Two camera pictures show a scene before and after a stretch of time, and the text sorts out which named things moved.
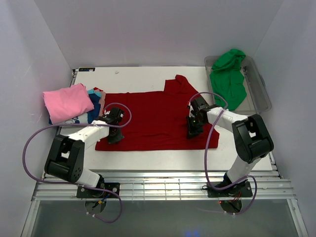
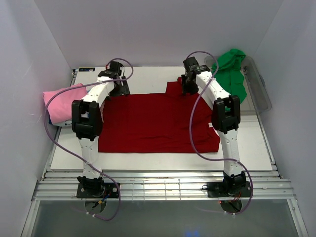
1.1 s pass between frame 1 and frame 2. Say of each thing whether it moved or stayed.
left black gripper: moved
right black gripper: moved
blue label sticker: stayed
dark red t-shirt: stayed
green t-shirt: stayed
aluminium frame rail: stayed
